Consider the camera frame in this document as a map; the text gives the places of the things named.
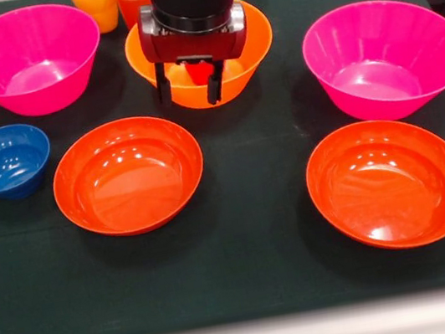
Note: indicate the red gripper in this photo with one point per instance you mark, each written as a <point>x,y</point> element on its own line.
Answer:
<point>195,46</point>

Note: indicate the crimson plastic cup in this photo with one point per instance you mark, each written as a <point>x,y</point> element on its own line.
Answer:
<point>199,73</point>

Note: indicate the red shallow bowl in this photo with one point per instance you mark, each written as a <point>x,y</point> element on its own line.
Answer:
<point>391,191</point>
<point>129,181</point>

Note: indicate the orange large bowl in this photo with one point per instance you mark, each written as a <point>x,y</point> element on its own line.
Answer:
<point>257,38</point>

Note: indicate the red-orange plastic cup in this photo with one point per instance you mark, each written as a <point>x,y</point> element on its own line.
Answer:
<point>130,12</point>

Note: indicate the yellow plastic cup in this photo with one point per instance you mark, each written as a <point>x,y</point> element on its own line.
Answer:
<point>96,9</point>

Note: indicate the pink large bowl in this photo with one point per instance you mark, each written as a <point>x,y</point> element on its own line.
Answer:
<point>380,65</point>
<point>26,50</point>

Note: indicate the dark green tablecloth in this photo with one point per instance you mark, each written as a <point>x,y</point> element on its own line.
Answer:
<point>241,257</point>

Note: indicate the blue small bowl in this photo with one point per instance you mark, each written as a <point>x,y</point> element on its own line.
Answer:
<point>6,167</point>

